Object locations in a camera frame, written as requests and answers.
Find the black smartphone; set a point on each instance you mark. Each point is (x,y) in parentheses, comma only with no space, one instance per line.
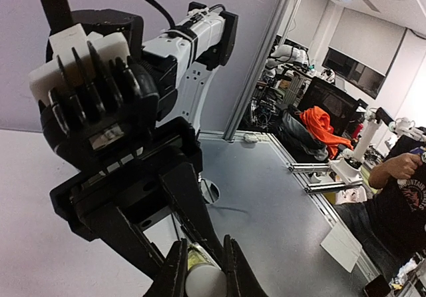
(378,287)

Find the black office chair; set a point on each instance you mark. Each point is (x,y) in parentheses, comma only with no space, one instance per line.
(346,118)

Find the seated person in black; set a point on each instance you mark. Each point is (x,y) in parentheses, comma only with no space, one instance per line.
(390,226)

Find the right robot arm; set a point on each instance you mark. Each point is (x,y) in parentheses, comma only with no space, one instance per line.
(182,60)

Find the aluminium frame post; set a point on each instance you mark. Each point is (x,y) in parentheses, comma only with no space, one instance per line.
(256,68)

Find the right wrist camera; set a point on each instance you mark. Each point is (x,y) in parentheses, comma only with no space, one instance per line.
(97,105)

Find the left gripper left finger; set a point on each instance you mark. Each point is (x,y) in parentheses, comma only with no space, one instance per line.
(170,281)

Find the orange cloth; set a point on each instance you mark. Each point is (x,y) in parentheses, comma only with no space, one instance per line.
(318,123)

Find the wall mounted black monitor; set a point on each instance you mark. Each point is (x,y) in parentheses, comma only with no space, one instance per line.
(360,75)

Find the white nail polish bottle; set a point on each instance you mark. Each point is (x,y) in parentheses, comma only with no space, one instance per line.
(198,256)

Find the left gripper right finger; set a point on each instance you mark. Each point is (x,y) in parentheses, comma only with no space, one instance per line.
(240,279)

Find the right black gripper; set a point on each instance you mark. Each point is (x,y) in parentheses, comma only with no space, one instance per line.
(119,206)

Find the white paper sheet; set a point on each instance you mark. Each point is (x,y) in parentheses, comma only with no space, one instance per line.
(342,246)

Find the small white desk robot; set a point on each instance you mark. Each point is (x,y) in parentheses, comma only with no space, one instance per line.
(347,167)

